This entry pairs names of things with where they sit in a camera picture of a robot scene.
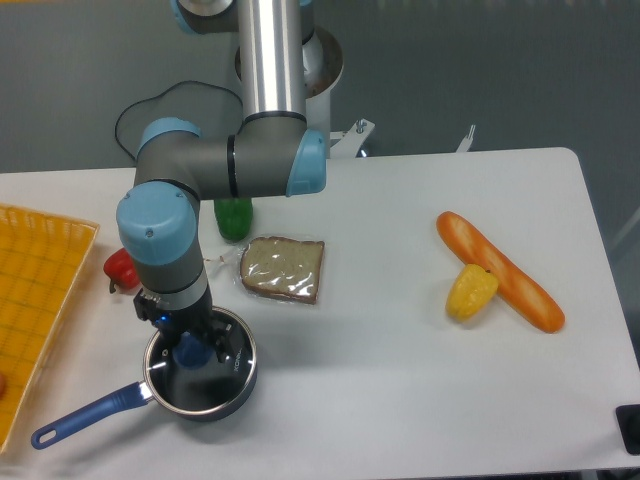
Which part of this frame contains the glass lid blue knob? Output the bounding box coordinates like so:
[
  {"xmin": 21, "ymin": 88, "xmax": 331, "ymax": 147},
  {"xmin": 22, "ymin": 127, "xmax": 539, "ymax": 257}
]
[{"xmin": 143, "ymin": 305, "xmax": 257, "ymax": 416}]

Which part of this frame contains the white table bracket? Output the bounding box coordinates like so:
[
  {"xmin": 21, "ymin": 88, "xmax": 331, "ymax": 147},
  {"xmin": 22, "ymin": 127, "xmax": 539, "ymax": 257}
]
[{"xmin": 456, "ymin": 124, "xmax": 476, "ymax": 153}]

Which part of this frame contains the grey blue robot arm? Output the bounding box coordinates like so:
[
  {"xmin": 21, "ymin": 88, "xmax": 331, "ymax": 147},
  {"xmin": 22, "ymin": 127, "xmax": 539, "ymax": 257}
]
[{"xmin": 116, "ymin": 1, "xmax": 326, "ymax": 360}]

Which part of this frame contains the red bell pepper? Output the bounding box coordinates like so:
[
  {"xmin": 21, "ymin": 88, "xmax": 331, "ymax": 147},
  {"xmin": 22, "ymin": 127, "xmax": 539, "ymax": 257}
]
[{"xmin": 103, "ymin": 248, "xmax": 140, "ymax": 294}]

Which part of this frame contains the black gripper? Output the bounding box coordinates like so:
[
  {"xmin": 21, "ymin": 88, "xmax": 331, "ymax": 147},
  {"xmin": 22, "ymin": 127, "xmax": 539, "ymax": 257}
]
[{"xmin": 133, "ymin": 287, "xmax": 241, "ymax": 363}]

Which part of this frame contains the green bell pepper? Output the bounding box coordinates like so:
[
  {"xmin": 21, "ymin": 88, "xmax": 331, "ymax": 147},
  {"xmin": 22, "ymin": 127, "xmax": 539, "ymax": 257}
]
[{"xmin": 214, "ymin": 198, "xmax": 253, "ymax": 243}]

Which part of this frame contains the black cable on floor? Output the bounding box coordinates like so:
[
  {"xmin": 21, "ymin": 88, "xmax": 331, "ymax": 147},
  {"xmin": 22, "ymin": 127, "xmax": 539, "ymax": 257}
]
[{"xmin": 114, "ymin": 80, "xmax": 247, "ymax": 161}]

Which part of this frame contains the yellow bell pepper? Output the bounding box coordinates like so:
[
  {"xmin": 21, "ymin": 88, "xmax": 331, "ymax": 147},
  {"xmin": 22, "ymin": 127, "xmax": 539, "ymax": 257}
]
[{"xmin": 445, "ymin": 264, "xmax": 499, "ymax": 322}]

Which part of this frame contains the black device at edge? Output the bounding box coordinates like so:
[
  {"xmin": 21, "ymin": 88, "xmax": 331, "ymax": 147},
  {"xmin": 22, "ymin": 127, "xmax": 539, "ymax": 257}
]
[{"xmin": 615, "ymin": 404, "xmax": 640, "ymax": 456}]

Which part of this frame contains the blue saucepan with handle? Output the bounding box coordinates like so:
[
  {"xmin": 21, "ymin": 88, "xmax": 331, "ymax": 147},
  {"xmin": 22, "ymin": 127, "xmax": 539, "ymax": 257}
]
[{"xmin": 30, "ymin": 305, "xmax": 259, "ymax": 450}]

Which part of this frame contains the yellow woven basket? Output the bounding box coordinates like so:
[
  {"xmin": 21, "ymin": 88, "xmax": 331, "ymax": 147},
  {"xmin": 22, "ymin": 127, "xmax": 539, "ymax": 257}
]
[{"xmin": 1, "ymin": 204, "xmax": 100, "ymax": 452}]

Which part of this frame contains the wrapped brown bread slice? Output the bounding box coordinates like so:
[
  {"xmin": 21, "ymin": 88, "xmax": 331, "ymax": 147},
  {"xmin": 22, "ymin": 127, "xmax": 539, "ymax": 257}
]
[{"xmin": 204, "ymin": 235, "xmax": 326, "ymax": 305}]

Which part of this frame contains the orange baguette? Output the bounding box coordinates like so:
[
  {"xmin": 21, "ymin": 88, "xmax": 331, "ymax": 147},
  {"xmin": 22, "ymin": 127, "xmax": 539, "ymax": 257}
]
[{"xmin": 436, "ymin": 211, "xmax": 565, "ymax": 333}]

